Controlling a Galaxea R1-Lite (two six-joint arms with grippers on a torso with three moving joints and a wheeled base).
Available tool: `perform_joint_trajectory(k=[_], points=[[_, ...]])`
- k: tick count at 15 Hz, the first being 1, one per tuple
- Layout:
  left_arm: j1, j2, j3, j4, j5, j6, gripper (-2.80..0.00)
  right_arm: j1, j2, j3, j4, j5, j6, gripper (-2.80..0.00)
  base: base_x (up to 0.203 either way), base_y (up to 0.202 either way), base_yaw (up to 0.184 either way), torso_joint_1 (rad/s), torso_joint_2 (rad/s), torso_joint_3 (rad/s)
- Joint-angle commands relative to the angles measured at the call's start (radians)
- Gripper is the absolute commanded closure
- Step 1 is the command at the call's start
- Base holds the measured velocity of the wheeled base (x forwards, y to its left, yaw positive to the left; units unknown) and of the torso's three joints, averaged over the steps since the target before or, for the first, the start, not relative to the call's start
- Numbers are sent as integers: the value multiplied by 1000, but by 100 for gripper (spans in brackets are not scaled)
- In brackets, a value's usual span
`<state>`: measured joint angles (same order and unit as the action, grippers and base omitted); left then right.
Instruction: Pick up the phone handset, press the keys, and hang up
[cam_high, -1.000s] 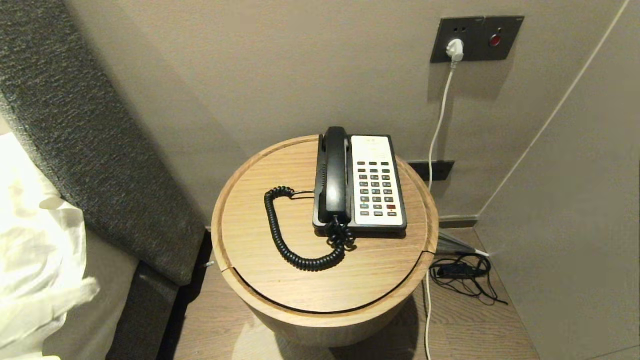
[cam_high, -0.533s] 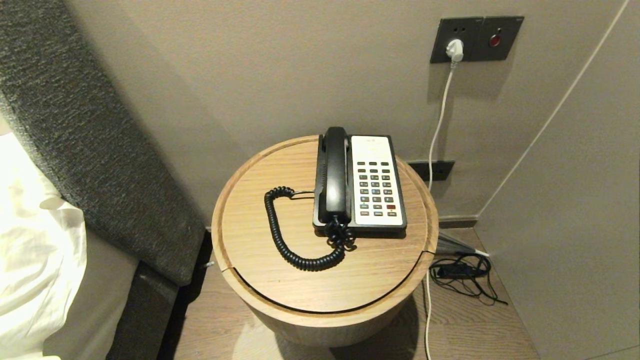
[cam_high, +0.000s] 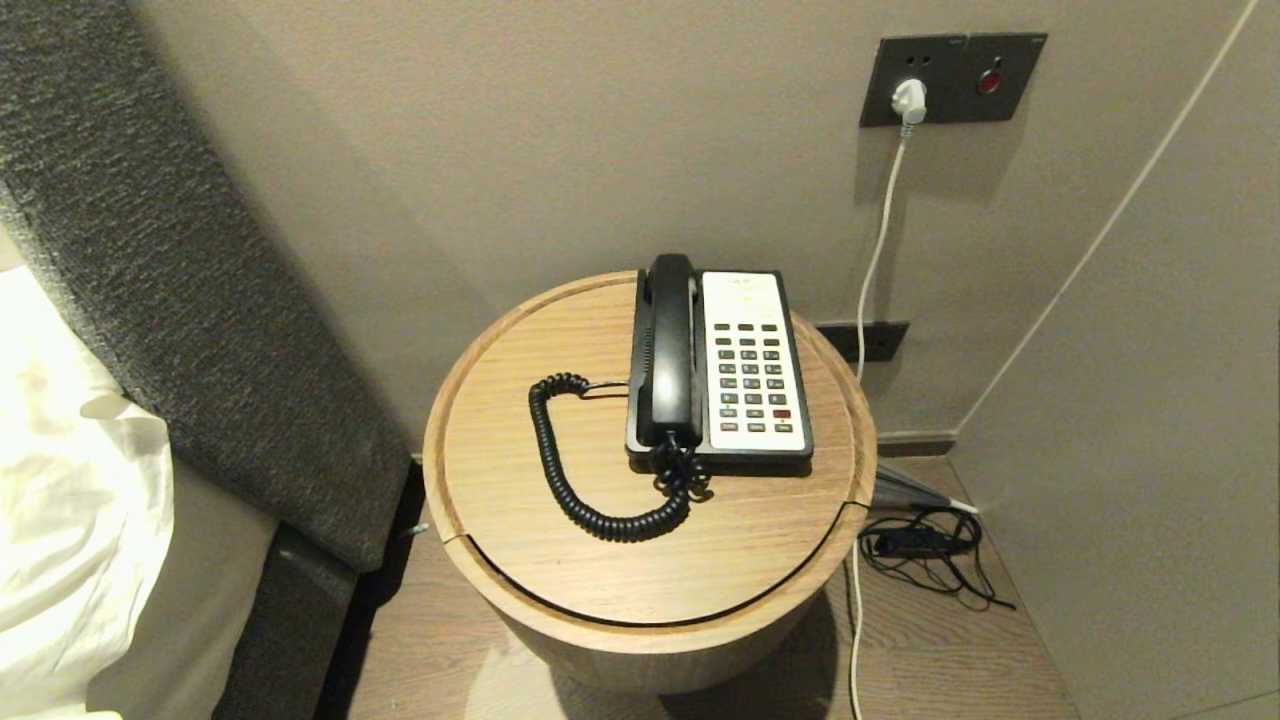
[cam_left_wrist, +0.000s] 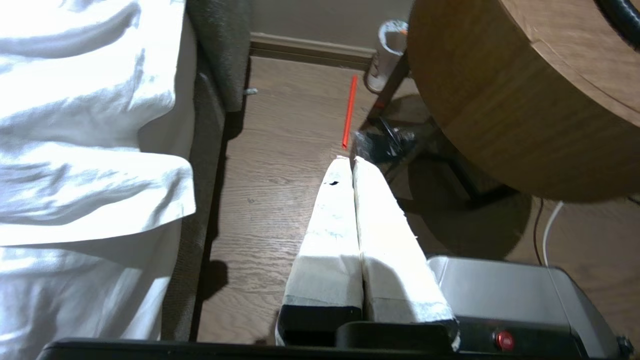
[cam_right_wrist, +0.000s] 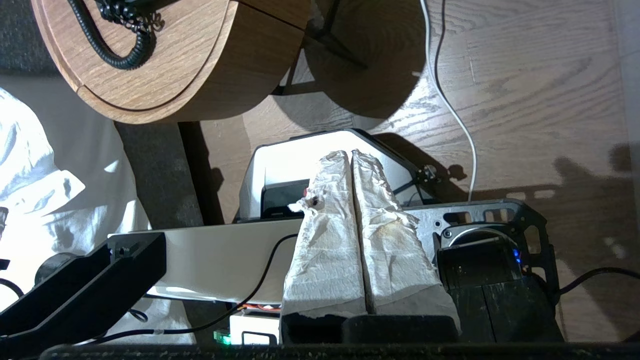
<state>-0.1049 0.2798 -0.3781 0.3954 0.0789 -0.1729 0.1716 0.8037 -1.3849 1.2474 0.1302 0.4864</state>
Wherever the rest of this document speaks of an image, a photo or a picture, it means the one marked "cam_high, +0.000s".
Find black telephone handset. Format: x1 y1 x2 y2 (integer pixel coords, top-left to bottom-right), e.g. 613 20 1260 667
635 253 703 449

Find black telephone base white keypad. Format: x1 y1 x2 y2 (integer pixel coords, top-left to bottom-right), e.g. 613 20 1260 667
625 268 815 471

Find black phone cord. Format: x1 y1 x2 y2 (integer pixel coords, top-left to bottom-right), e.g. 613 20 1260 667
528 372 713 543

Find round wooden bedside table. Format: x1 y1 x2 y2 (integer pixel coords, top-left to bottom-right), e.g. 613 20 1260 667
423 270 879 696

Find small dark skirting socket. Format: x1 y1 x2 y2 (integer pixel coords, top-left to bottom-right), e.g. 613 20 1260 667
815 321 910 365

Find grey folded umbrella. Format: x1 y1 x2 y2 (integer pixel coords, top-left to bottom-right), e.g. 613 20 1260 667
872 464 981 517

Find white power plug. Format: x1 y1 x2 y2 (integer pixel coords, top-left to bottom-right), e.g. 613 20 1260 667
891 78 928 128

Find dark fabric bed base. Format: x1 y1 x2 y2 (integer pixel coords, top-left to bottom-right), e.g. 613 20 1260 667
212 525 359 720

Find grey fabric headboard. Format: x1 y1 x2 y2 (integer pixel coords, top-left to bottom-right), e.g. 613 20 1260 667
0 0 413 573

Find beige mattress side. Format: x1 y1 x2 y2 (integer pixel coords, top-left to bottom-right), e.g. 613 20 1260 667
88 465 281 720

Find white bed linen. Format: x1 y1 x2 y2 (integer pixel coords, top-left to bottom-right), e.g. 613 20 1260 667
0 265 176 720

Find white power cable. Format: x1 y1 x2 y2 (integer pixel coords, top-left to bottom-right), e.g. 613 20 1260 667
849 125 913 720

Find tangled black floor cable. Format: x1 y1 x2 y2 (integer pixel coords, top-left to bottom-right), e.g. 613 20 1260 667
857 507 1017 612

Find dark wall socket plate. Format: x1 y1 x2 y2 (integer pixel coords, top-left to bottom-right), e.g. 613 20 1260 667
859 35 968 128

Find dark switch plate red button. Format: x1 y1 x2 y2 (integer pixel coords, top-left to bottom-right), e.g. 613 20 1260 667
950 33 1049 124

